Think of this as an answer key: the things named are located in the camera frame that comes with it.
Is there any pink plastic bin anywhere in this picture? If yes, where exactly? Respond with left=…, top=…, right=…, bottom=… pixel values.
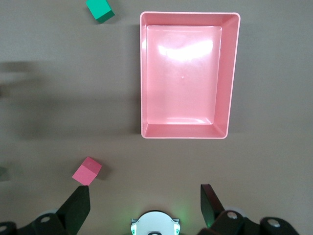
left=139, top=11, right=242, bottom=140

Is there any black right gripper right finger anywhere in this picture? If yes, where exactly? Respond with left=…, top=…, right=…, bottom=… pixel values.
left=198, top=183, right=300, bottom=235

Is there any green foam cube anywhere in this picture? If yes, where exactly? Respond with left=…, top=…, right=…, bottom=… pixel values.
left=85, top=0, right=115, bottom=24

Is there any pink foam cube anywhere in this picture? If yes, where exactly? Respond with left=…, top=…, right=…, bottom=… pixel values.
left=72, top=156, right=103, bottom=186

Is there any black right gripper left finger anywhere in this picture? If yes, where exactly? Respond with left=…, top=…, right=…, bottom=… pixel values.
left=0, top=185, right=91, bottom=235

